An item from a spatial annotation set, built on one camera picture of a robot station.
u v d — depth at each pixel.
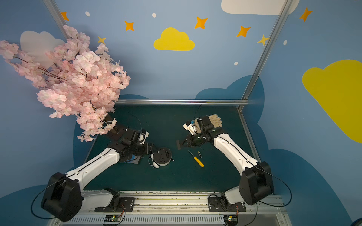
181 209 0.73
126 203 0.75
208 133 0.60
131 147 0.66
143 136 0.70
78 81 0.59
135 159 0.75
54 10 0.70
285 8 0.70
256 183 0.42
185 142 0.77
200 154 0.93
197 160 0.91
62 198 0.40
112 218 0.72
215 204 0.75
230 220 0.73
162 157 0.88
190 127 0.75
